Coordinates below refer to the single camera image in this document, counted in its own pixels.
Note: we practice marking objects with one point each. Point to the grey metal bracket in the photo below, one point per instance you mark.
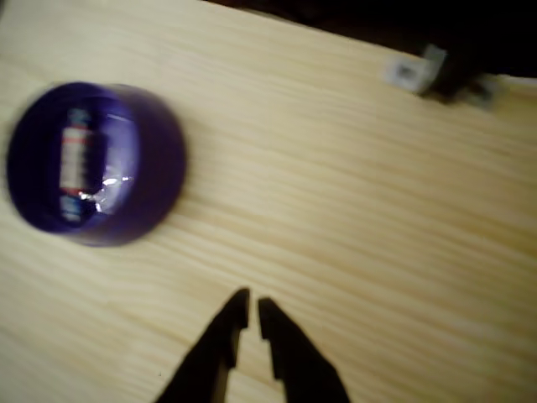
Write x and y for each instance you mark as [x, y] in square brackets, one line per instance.
[409, 73]

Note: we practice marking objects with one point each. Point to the purple bowl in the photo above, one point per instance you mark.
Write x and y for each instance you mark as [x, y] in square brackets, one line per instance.
[159, 168]

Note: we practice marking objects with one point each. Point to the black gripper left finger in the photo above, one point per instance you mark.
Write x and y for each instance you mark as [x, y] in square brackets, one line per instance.
[218, 348]

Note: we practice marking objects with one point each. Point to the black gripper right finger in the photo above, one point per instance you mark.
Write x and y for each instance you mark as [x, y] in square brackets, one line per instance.
[302, 369]

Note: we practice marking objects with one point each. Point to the white candy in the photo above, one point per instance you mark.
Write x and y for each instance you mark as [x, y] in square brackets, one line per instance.
[75, 163]

